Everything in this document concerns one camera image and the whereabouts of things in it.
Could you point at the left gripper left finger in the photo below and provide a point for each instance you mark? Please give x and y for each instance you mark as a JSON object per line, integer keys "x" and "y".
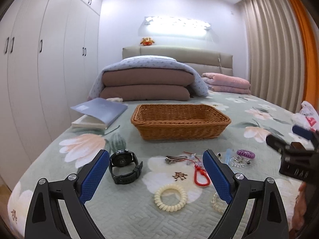
{"x": 45, "y": 219}

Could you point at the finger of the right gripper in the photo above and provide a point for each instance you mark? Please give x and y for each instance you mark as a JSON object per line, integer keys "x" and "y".
{"x": 278, "y": 144}
{"x": 300, "y": 131}

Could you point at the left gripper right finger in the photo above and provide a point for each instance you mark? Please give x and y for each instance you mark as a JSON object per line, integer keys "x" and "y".
{"x": 267, "y": 218}

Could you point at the light blue hair clip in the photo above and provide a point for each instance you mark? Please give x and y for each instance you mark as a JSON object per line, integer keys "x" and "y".
{"x": 228, "y": 156}

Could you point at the red cord loop charm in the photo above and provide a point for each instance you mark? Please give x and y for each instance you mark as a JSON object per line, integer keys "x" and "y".
{"x": 201, "y": 177}

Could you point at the black wrist watch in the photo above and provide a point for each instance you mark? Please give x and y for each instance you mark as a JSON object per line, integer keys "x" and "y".
{"x": 124, "y": 158}

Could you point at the silver metal hair clip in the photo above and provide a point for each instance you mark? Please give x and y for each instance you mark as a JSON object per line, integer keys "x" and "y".
{"x": 174, "y": 159}

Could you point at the person's right hand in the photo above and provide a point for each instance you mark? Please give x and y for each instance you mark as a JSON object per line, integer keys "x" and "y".
{"x": 305, "y": 217}

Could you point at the white plastic bag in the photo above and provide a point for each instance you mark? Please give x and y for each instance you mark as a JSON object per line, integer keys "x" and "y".
{"x": 307, "y": 117}

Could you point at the beige curtain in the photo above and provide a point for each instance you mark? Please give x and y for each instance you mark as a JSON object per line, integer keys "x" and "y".
{"x": 275, "y": 52}

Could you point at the folded pink blanket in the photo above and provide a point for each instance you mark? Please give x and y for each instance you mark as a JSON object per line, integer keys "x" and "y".
{"x": 224, "y": 83}

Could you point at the light blue floral blanket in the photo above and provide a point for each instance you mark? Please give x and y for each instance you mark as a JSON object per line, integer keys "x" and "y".
{"x": 156, "y": 62}

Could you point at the orange curtain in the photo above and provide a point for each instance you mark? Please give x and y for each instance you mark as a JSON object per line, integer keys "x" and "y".
{"x": 310, "y": 51}

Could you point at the beige padded headboard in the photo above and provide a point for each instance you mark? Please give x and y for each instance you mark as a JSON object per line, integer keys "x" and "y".
{"x": 203, "y": 61}

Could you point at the green floral bedspread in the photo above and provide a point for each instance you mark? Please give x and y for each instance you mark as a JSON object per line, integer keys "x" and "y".
{"x": 164, "y": 202}

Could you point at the blue notebook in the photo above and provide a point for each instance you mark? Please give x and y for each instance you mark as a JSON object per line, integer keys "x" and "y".
{"x": 98, "y": 113}

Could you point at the brown wicker basket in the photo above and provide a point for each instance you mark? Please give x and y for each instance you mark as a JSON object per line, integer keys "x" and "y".
{"x": 179, "y": 121}

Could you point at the cream small cloth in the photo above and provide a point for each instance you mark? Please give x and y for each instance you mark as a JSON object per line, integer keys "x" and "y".
{"x": 118, "y": 100}

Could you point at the folded brown quilt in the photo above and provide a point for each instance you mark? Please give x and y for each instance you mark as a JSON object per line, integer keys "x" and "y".
{"x": 147, "y": 84}

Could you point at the orange plush toy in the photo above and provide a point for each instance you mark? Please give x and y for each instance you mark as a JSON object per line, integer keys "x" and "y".
{"x": 147, "y": 41}

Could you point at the white wardrobe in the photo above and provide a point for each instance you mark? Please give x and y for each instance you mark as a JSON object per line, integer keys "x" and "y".
{"x": 49, "y": 52}

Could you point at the wall light bar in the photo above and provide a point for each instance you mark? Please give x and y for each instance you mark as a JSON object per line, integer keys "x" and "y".
{"x": 169, "y": 26}

